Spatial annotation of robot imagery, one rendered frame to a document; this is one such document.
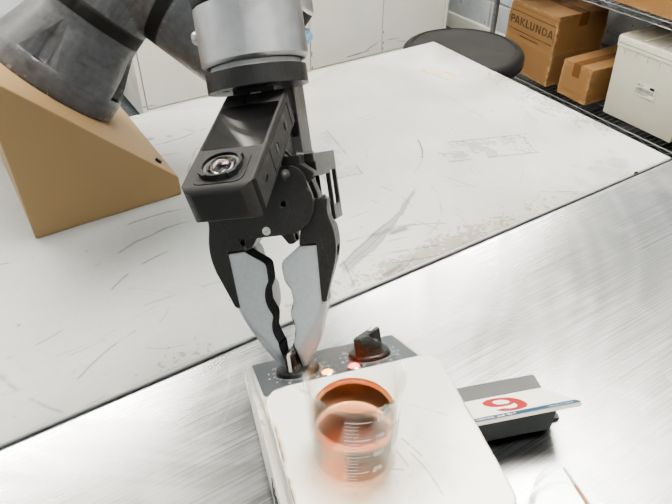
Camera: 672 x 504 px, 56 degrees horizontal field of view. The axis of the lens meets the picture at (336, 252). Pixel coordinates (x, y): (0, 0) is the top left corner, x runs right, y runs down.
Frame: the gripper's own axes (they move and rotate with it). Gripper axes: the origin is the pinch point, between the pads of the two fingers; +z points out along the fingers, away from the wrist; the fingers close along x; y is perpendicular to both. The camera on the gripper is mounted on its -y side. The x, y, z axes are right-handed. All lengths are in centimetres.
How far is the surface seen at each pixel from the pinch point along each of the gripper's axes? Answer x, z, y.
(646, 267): -29.2, 2.2, 26.3
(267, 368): 2.7, 1.8, 1.9
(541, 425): -17.0, 8.6, 5.0
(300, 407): -2.4, 1.5, -6.1
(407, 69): -3, -24, 65
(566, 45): -50, -42, 258
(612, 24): -73, -50, 281
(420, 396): -9.5, 2.2, -3.6
